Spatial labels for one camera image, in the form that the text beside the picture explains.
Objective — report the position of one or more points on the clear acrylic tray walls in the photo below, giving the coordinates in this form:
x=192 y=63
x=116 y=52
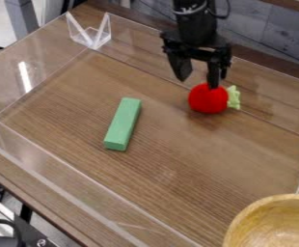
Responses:
x=194 y=168

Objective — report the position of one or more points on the wooden bowl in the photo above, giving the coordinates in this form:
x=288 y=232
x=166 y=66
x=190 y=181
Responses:
x=266 y=224

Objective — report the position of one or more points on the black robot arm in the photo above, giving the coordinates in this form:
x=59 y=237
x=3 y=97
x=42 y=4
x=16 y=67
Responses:
x=195 y=41

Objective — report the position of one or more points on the grey table leg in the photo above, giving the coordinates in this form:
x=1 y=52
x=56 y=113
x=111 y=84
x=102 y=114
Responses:
x=23 y=17

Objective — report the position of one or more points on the green rectangular block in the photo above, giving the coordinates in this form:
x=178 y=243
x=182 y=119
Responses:
x=118 y=135

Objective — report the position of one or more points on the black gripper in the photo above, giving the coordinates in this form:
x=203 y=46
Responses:
x=215 y=52

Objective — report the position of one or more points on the black metal bracket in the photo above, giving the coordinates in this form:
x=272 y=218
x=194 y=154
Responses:
x=32 y=238

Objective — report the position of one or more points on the red plush strawberry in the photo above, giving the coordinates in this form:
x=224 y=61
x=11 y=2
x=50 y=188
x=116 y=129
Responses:
x=212 y=101

